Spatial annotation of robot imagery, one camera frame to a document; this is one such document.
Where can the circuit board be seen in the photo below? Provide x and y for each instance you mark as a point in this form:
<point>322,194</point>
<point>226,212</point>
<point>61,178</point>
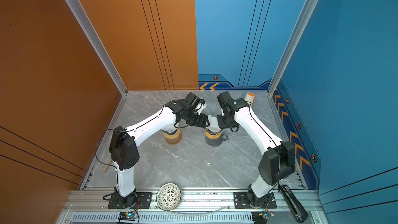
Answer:
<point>261,217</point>
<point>128,218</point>

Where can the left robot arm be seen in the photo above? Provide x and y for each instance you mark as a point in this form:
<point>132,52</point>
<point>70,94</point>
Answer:
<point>125,141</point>

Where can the grey glass mug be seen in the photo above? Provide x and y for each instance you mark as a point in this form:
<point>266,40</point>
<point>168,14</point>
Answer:
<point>217,141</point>

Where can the right circuit board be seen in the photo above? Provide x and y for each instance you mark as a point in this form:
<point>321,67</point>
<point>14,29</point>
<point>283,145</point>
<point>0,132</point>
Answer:
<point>261,217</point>

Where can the wooden mallet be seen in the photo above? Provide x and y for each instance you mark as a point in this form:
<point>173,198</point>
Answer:
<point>107,166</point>

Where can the white patterned bowl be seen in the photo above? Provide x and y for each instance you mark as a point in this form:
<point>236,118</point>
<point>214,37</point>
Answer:
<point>168,197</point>

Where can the white paper coffee filter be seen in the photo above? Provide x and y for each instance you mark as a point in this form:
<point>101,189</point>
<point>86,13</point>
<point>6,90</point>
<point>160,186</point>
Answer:
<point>170,131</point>

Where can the coffee filter box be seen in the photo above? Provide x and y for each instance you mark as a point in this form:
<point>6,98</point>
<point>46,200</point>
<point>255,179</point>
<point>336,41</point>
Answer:
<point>250,98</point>

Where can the black stapler-like tool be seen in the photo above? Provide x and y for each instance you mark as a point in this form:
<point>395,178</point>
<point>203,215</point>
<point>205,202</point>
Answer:
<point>297,209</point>

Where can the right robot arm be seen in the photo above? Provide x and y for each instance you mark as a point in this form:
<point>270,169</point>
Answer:
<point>278,156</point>

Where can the orange glass carafe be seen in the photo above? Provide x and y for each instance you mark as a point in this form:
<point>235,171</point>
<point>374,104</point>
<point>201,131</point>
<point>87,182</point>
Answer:
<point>173,139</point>

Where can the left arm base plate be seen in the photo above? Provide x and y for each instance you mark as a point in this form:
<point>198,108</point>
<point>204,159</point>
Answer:
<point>135,200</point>

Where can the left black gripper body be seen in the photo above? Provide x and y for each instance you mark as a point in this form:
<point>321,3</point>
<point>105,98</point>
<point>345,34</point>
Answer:
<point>192,115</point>

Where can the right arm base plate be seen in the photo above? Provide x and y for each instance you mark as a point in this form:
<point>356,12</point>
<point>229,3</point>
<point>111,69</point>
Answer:
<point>241,201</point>

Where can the left circuit board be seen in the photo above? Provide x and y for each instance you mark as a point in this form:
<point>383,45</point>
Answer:
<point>128,218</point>

